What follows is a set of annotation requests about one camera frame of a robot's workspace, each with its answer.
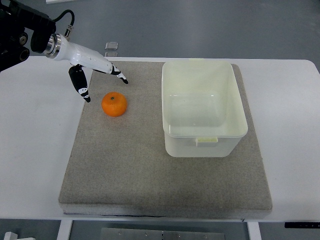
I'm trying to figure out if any grey metal base plate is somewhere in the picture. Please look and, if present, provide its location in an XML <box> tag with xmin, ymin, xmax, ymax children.
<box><xmin>100</xmin><ymin>227</ymin><xmax>226</xmax><ymax>240</ymax></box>

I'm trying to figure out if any white table leg right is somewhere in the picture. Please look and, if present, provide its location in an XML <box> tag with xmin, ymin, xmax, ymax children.
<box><xmin>247</xmin><ymin>221</ymin><xmax>262</xmax><ymax>240</ymax></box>

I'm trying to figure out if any floor metal plate near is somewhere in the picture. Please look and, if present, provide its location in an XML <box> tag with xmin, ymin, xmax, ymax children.
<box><xmin>104</xmin><ymin>51</ymin><xmax>118</xmax><ymax>58</ymax></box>

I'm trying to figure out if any orange fruit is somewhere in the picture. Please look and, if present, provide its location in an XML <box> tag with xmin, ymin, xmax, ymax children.
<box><xmin>101</xmin><ymin>91</ymin><xmax>128</xmax><ymax>117</ymax></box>

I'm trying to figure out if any grey felt mat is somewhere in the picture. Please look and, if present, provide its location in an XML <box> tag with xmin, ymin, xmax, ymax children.
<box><xmin>58</xmin><ymin>61</ymin><xmax>273</xmax><ymax>219</ymax></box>

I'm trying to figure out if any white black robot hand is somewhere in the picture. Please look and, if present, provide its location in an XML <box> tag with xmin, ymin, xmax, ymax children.
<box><xmin>44</xmin><ymin>34</ymin><xmax>128</xmax><ymax>103</ymax></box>

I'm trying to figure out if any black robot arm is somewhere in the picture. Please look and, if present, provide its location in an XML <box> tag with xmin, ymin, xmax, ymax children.
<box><xmin>0</xmin><ymin>0</ymin><xmax>75</xmax><ymax>71</ymax></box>

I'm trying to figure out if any white object bottom left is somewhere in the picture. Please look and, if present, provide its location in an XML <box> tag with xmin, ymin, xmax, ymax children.
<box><xmin>3</xmin><ymin>231</ymin><xmax>18</xmax><ymax>240</ymax></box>

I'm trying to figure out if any white table leg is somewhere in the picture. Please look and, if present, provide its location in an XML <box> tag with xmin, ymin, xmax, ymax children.
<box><xmin>56</xmin><ymin>219</ymin><xmax>73</xmax><ymax>240</ymax></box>
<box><xmin>247</xmin><ymin>221</ymin><xmax>262</xmax><ymax>240</ymax></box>

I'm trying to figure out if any white plastic box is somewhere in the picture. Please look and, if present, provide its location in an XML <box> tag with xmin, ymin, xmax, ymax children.
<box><xmin>161</xmin><ymin>59</ymin><xmax>248</xmax><ymax>158</ymax></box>

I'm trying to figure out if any white table leg left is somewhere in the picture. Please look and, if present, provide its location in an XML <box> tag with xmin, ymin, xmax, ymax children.
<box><xmin>56</xmin><ymin>219</ymin><xmax>73</xmax><ymax>240</ymax></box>

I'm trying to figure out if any black table control panel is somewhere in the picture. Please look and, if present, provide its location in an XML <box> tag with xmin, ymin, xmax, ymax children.
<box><xmin>284</xmin><ymin>222</ymin><xmax>320</xmax><ymax>229</ymax></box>

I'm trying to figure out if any white object top edge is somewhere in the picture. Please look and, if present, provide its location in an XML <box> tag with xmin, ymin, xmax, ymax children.
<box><xmin>45</xmin><ymin>0</ymin><xmax>73</xmax><ymax>4</ymax></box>

